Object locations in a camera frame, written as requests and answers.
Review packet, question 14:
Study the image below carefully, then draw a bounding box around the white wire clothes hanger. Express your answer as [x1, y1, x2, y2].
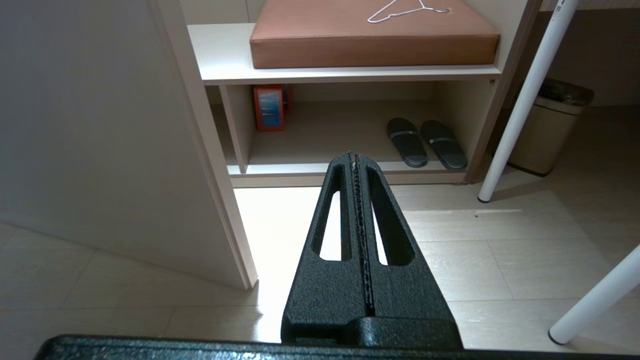
[366, 0, 451, 24]

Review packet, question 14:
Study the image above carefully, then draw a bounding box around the beige wooden door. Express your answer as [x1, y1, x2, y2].
[0, 0, 260, 291]

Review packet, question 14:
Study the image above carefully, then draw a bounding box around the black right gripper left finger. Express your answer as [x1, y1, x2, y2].
[280, 151, 373, 348]

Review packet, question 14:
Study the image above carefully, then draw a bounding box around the small red box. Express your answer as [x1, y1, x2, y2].
[252, 84, 295, 132]

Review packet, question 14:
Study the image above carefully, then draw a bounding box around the cream wardrobe shelf unit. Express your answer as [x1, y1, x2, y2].
[177, 0, 543, 190]

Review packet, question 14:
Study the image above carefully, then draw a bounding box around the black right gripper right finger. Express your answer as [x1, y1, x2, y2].
[354, 154, 465, 351]

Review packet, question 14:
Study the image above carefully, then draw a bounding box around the white table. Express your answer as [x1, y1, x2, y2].
[476, 0, 640, 346]

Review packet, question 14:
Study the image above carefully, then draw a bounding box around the beige trash bin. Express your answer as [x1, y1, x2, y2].
[505, 77, 596, 177]

